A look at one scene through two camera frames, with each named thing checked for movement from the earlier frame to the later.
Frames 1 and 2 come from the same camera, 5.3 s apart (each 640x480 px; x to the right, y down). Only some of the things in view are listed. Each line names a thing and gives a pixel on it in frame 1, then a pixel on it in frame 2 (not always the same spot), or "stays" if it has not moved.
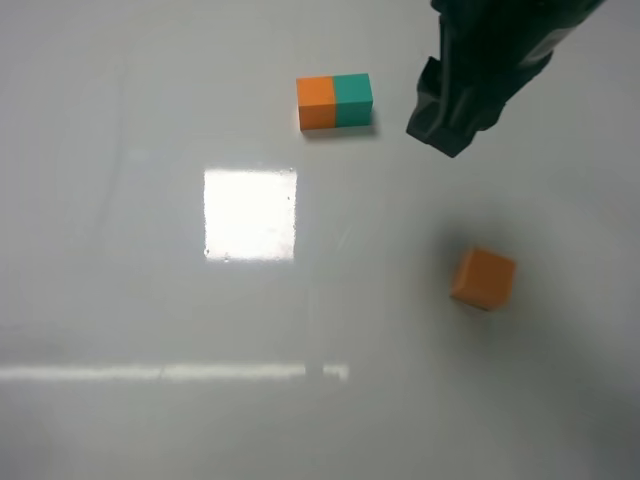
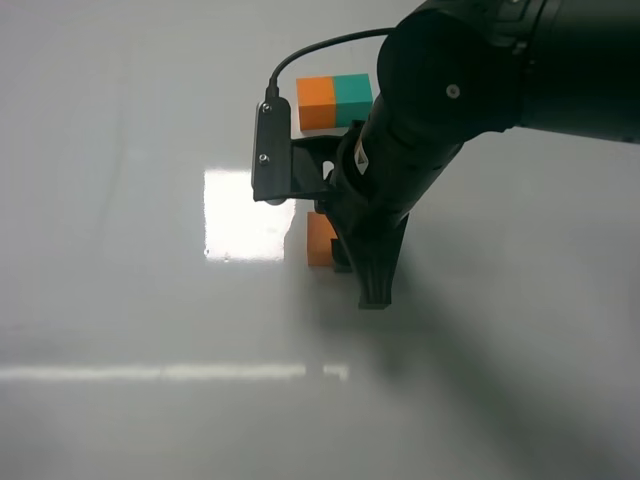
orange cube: (483, 280) -> (320, 234)
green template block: (353, 100) stays
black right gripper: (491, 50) -> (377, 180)
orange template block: (316, 102) stays
